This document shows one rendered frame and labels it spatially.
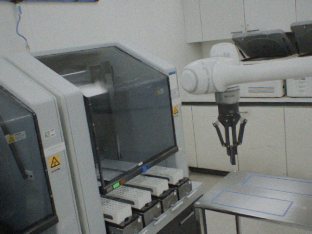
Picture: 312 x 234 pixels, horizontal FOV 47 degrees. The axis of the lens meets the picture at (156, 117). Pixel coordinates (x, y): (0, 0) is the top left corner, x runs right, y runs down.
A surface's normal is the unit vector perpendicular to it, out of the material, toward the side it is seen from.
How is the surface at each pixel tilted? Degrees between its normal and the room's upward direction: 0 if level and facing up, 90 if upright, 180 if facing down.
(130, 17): 90
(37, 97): 30
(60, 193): 90
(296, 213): 0
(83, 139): 90
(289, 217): 0
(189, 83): 90
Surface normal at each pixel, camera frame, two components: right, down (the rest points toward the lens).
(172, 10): 0.80, 0.03
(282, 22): -0.58, 0.25
